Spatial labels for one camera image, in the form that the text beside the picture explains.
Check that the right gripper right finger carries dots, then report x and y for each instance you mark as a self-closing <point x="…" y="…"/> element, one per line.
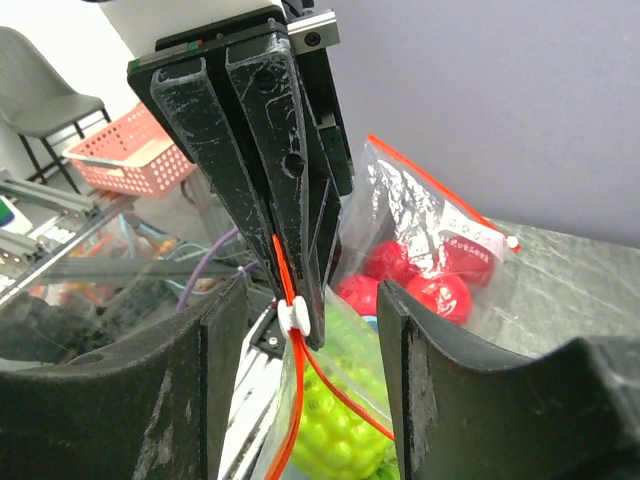
<point x="463" y="408"/>

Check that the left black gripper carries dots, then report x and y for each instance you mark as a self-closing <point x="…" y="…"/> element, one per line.
<point x="251" y="100"/>

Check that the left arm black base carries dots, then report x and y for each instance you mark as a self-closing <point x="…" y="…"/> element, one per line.
<point x="267" y="337"/>

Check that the small green cabbage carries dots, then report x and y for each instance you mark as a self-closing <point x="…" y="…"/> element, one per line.
<point x="352" y="345"/>
<point x="335" y="443"/>

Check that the red tomato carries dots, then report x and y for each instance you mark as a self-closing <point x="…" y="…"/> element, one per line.
<point x="390" y="260"/>

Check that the clear orange-zip bag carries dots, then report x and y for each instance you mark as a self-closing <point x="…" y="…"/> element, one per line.
<point x="360" y="293"/>
<point x="395" y="199"/>

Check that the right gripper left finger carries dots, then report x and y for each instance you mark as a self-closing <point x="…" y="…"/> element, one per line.
<point x="154" y="405"/>

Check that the pink plastic basket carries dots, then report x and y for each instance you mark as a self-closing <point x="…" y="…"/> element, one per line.
<point x="132" y="155"/>

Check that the black chair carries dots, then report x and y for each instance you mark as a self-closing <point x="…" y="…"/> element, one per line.
<point x="37" y="103"/>

